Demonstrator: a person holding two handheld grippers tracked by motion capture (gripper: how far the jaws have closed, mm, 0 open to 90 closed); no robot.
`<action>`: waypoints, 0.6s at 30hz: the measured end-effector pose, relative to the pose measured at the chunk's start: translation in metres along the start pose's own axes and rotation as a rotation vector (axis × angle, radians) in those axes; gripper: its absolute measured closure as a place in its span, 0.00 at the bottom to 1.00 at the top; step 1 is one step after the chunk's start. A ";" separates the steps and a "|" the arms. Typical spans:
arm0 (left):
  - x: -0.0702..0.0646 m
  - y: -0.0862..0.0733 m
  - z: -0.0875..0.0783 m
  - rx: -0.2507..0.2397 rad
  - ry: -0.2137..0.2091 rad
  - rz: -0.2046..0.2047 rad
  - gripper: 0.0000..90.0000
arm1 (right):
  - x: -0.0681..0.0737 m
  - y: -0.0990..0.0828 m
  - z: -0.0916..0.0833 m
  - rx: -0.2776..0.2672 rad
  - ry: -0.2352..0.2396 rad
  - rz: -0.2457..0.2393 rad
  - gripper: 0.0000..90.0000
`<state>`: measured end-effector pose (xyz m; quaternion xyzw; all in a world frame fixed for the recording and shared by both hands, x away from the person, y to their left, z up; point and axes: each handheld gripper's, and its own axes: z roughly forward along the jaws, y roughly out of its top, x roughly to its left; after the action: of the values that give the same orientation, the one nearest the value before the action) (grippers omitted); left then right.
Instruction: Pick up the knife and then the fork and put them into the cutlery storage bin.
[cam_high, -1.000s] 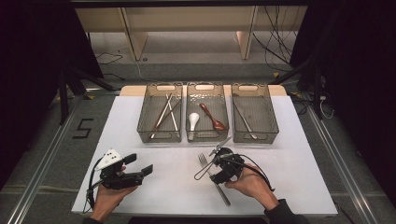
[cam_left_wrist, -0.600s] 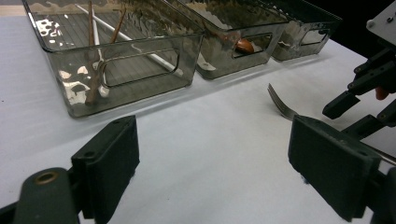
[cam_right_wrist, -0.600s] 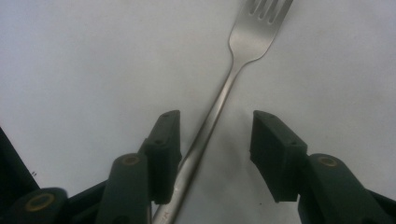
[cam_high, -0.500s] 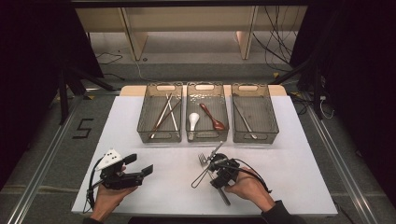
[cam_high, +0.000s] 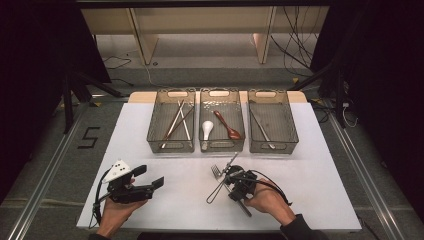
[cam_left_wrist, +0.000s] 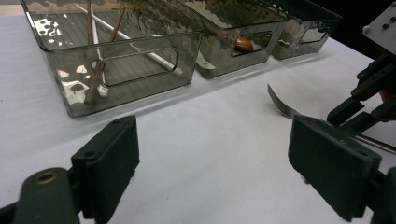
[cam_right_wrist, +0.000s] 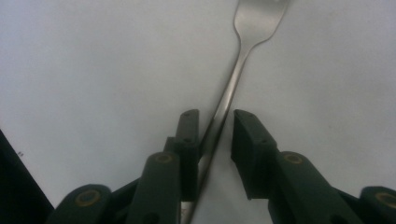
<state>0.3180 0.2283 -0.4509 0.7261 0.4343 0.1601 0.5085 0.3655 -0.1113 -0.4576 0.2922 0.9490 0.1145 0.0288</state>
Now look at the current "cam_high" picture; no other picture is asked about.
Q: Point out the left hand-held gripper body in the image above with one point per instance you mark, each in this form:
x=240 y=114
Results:
x=126 y=195

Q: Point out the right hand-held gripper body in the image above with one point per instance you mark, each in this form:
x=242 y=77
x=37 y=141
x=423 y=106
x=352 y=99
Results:
x=248 y=181

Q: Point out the silver metal fork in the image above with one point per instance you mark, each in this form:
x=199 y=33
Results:
x=216 y=171

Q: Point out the transparent grey plastic bin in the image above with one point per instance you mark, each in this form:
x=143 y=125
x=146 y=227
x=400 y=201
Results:
x=221 y=140
x=280 y=125
x=156 y=123

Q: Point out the brown wooden spoon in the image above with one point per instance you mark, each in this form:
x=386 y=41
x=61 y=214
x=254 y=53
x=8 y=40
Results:
x=233 y=134

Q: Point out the white chopstick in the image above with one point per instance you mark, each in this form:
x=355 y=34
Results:
x=178 y=114
x=189 y=133

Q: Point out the white ceramic spoon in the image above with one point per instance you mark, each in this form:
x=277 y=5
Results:
x=207 y=126

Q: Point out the person's left hand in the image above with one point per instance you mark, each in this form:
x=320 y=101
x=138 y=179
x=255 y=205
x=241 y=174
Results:
x=115 y=218

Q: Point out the person's right hand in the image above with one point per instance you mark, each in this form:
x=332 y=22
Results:
x=268 y=200

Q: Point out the white table cover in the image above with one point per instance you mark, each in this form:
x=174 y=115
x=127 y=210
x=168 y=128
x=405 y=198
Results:
x=180 y=206

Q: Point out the yellow tape piece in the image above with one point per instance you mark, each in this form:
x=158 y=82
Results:
x=295 y=80
x=96 y=104

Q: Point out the black metal stand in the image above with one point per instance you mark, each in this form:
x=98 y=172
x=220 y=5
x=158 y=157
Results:
x=338 y=100
x=68 y=106

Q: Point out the black curtain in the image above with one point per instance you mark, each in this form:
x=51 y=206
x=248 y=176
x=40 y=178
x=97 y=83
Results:
x=40 y=66
x=383 y=83

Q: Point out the light wooden desk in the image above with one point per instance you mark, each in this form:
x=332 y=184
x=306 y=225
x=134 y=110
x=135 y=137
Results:
x=206 y=20

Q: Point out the metal floor rail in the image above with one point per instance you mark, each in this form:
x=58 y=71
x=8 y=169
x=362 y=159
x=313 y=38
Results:
x=43 y=186
x=366 y=183

